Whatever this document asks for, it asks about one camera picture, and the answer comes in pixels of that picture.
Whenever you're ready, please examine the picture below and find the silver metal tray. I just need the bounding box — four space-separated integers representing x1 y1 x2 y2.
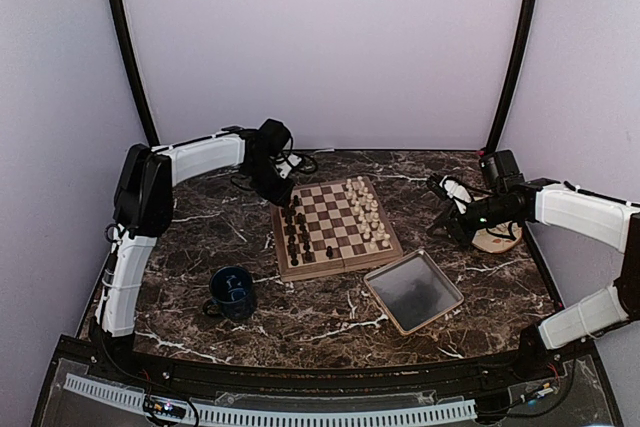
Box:
364 249 464 336

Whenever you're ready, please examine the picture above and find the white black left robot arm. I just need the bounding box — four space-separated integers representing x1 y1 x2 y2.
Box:
95 119 317 338

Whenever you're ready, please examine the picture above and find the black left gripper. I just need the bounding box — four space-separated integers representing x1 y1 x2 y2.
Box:
245 159 296 207

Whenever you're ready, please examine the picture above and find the black right frame post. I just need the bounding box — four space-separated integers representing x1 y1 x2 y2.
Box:
483 0 536 154

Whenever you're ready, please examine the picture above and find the black left frame post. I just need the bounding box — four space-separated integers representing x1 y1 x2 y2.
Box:
108 0 160 146

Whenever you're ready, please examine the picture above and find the dark blue enamel mug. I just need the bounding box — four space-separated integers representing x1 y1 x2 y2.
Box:
202 266 257 322

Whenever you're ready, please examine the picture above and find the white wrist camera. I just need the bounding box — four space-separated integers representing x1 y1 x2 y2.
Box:
426 174 473 214
273 153 302 179

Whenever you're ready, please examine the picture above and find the wooden folding chess board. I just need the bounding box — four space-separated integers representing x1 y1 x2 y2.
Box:
271 176 403 282

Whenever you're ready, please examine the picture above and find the white chess pieces row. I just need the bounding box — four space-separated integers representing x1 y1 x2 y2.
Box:
343 176 392 256

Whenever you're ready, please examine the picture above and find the black frame post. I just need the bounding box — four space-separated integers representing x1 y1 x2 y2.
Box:
108 0 160 146
483 0 536 154

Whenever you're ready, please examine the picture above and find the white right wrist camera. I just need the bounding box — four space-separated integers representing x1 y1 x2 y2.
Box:
426 174 473 214

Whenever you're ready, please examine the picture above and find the cream floral ceramic plate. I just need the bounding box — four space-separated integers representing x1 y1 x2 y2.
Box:
471 222 523 254

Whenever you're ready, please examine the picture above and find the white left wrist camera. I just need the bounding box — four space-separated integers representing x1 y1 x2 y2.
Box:
273 153 302 179

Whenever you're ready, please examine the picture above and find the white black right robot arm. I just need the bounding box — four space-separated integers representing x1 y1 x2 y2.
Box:
427 150 639 381

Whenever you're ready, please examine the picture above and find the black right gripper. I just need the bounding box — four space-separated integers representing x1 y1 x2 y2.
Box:
427 192 517 245

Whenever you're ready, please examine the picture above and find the white slotted cable duct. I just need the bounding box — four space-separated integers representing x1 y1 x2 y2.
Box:
63 374 478 426

